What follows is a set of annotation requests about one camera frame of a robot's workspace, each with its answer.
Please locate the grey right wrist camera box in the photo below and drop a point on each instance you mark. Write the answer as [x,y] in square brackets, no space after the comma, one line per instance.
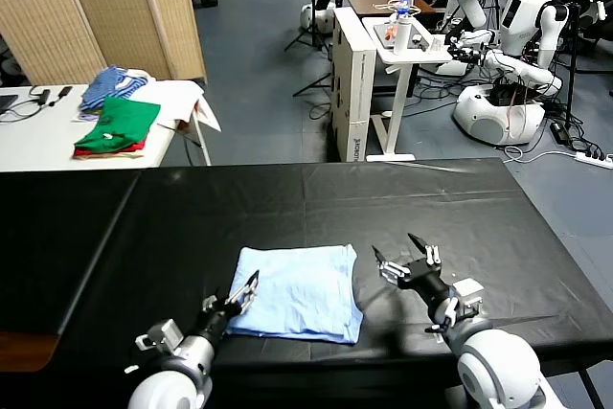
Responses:
[468,296]

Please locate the white cylinder flask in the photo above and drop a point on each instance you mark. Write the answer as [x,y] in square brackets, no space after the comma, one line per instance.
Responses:
[402,37]

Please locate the purple card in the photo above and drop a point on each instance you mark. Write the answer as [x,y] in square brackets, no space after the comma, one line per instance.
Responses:
[86,116]

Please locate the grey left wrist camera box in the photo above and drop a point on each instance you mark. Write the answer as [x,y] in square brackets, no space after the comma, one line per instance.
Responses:
[160,334]

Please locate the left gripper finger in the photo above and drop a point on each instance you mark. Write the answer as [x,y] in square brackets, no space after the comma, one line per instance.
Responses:
[211,302]
[243,294]

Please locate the bamboo folding screen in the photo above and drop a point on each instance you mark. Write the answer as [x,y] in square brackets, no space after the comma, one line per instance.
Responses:
[96,6]

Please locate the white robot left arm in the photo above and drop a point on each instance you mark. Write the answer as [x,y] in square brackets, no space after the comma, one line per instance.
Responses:
[177,375]

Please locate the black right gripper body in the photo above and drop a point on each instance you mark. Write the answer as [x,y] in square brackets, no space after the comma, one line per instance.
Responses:
[424,279]

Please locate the clear water bottle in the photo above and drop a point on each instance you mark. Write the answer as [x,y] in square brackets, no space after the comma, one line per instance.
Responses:
[404,7]

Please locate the folded green shirt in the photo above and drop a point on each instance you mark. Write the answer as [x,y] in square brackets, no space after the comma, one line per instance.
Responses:
[124,120]

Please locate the black light stand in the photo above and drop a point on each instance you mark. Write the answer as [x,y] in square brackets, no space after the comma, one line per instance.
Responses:
[572,64]

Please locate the tall white cardboard box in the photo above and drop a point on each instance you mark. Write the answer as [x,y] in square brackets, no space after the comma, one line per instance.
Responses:
[356,93]

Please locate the light blue t-shirt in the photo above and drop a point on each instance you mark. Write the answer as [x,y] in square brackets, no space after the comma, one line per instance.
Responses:
[297,294]

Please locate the black table cover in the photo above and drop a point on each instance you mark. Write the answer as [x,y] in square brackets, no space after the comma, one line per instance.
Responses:
[120,208]

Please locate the folded red shirt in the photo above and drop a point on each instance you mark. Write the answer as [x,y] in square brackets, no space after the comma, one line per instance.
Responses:
[137,144]

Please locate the white cloth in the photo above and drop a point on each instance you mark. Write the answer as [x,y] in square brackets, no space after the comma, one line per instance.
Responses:
[172,97]

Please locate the black tripod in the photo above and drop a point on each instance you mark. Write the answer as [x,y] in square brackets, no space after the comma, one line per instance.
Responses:
[313,21]

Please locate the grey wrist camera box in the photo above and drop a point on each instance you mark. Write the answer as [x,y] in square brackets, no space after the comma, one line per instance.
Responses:
[160,334]
[468,296]

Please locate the small white robot base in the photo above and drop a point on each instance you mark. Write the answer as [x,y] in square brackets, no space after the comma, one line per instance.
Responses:
[316,17]

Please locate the white side table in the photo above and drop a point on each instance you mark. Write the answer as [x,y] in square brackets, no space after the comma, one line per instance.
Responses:
[33,141]

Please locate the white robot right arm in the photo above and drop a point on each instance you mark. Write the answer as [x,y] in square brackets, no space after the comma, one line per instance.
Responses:
[498,370]

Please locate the blue striped shirt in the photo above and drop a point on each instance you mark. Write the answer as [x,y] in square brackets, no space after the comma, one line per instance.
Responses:
[102,84]

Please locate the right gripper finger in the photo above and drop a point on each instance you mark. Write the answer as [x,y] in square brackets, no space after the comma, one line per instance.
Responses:
[389,266]
[427,250]

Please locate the white power strip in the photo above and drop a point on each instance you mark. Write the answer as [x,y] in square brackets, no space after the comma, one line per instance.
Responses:
[594,157]

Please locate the small white cup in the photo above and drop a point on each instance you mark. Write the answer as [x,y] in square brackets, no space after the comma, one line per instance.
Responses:
[437,44]

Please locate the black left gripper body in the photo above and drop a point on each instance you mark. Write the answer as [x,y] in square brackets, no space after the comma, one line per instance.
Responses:
[214,323]

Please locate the white humanoid robot with base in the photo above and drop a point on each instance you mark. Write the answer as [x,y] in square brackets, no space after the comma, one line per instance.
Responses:
[498,116]

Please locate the white standing desk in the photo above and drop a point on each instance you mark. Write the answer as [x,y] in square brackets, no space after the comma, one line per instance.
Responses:
[407,83]

